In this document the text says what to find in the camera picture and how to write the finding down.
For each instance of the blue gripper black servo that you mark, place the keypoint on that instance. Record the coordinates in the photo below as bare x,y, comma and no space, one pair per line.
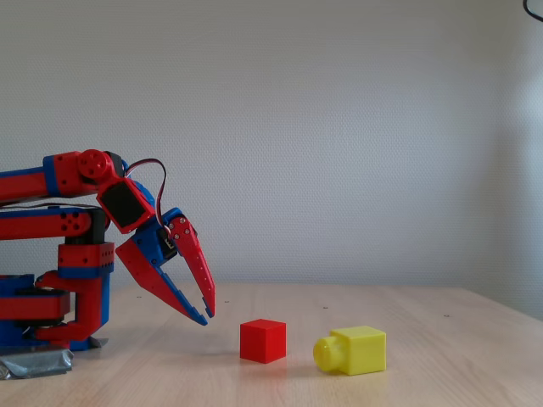
149,248

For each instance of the red cube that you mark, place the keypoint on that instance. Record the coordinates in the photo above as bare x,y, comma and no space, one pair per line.
262,341

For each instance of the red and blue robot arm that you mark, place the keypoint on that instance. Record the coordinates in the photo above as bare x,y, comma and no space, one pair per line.
25,182

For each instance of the yellow block with round stud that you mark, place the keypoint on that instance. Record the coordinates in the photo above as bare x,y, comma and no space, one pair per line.
360,352

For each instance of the grey duct tape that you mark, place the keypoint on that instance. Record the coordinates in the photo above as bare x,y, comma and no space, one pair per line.
34,362

